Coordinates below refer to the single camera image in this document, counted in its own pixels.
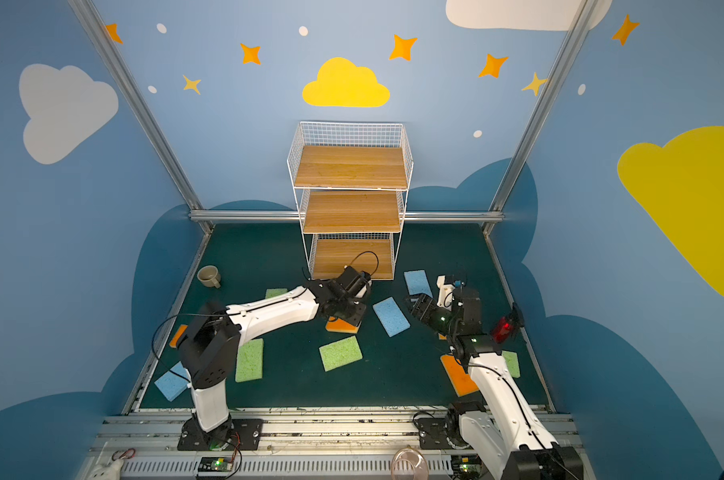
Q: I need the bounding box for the green sponge centre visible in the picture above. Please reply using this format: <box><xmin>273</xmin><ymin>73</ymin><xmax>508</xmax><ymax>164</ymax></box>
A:
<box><xmin>319</xmin><ymin>336</ymin><xmax>363</xmax><ymax>372</ymax></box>

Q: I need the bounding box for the green sponge lower left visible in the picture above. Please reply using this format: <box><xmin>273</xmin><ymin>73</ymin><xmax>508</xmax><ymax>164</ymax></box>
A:
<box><xmin>235</xmin><ymin>338</ymin><xmax>264</xmax><ymax>383</ymax></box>

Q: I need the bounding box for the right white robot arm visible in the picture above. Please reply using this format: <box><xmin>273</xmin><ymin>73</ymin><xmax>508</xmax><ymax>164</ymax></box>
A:
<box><xmin>407</xmin><ymin>288</ymin><xmax>585</xmax><ymax>479</ymax></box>

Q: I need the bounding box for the blue sponge centre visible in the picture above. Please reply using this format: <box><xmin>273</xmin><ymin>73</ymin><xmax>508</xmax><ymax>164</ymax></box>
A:
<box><xmin>373</xmin><ymin>297</ymin><xmax>410</xmax><ymax>337</ymax></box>

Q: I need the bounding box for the green sponge upper left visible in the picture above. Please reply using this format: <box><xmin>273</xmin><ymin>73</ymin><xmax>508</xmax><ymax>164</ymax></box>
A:
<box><xmin>265</xmin><ymin>288</ymin><xmax>288</xmax><ymax>299</ymax></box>

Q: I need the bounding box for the red small object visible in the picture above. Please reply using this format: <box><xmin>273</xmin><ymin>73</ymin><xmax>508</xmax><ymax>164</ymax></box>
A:
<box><xmin>491</xmin><ymin>302</ymin><xmax>525</xmax><ymax>344</ymax></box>

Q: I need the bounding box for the blue sponge near shelf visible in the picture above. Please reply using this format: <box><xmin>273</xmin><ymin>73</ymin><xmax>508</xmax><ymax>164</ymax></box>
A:
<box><xmin>404</xmin><ymin>270</ymin><xmax>433</xmax><ymax>297</ymax></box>

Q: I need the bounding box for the green sponge right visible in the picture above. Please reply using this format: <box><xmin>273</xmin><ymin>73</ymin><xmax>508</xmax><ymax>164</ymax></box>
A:
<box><xmin>502</xmin><ymin>350</ymin><xmax>521</xmax><ymax>379</ymax></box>

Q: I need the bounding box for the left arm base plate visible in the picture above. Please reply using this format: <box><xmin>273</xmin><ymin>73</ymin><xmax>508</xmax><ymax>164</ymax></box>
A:
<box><xmin>177</xmin><ymin>416</ymin><xmax>264</xmax><ymax>452</ymax></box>

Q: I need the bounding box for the beige mug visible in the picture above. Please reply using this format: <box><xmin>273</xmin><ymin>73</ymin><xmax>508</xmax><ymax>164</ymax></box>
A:
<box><xmin>196</xmin><ymin>265</ymin><xmax>221</xmax><ymax>289</ymax></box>

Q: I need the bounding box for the blue sponge far left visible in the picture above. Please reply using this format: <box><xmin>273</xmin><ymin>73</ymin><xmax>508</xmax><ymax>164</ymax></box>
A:
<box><xmin>154</xmin><ymin>362</ymin><xmax>190</xmax><ymax>402</ymax></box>

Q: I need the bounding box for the white wire wooden shelf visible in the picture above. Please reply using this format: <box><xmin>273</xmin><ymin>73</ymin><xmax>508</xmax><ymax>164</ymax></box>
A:
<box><xmin>287</xmin><ymin>121</ymin><xmax>414</xmax><ymax>281</ymax></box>

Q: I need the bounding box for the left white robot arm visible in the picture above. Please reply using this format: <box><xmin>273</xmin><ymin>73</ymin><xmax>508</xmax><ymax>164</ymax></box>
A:
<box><xmin>176</xmin><ymin>266</ymin><xmax>372</xmax><ymax>434</ymax></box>

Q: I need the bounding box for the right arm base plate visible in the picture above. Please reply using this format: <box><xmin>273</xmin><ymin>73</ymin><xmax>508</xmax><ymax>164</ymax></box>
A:
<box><xmin>413</xmin><ymin>416</ymin><xmax>456</xmax><ymax>450</ymax></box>

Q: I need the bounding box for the orange sponge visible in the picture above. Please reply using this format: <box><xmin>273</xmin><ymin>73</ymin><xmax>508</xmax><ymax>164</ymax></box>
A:
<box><xmin>168</xmin><ymin>324</ymin><xmax>188</xmax><ymax>349</ymax></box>
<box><xmin>325</xmin><ymin>317</ymin><xmax>359</xmax><ymax>335</ymax></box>
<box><xmin>440</xmin><ymin>355</ymin><xmax>479</xmax><ymax>397</ymax></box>

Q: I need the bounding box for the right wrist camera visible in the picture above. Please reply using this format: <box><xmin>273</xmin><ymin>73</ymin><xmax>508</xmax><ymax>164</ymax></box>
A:
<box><xmin>437</xmin><ymin>275</ymin><xmax>465</xmax><ymax>310</ymax></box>

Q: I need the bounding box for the green sponge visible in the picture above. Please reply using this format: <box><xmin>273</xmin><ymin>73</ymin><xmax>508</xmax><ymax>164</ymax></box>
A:
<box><xmin>235</xmin><ymin>338</ymin><xmax>264</xmax><ymax>383</ymax></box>
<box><xmin>319</xmin><ymin>336</ymin><xmax>363</xmax><ymax>372</ymax></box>
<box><xmin>502</xmin><ymin>350</ymin><xmax>521</xmax><ymax>379</ymax></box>
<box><xmin>265</xmin><ymin>288</ymin><xmax>288</xmax><ymax>299</ymax></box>

